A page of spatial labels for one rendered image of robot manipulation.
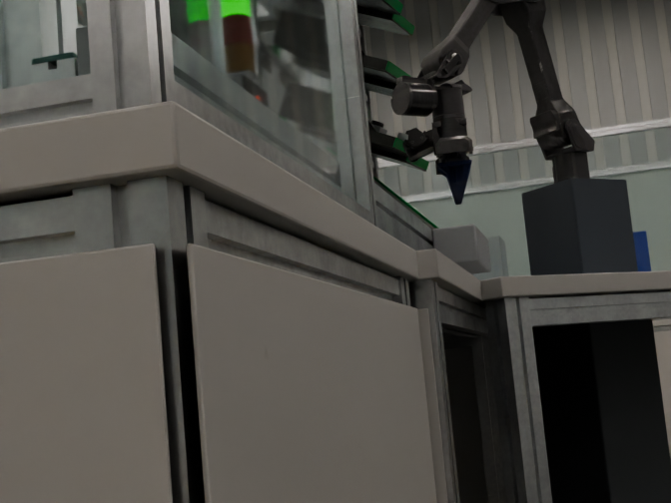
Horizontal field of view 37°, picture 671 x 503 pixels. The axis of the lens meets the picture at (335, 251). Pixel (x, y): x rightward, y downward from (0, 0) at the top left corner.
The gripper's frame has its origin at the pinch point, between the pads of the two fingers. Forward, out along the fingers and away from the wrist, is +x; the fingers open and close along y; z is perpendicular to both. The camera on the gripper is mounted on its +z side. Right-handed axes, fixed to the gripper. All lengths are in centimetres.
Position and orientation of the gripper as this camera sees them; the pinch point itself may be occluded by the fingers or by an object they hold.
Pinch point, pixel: (456, 185)
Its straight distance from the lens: 179.6
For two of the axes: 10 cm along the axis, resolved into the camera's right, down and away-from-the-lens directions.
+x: 0.9, 9.9, -1.3
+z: -9.9, 1.1, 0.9
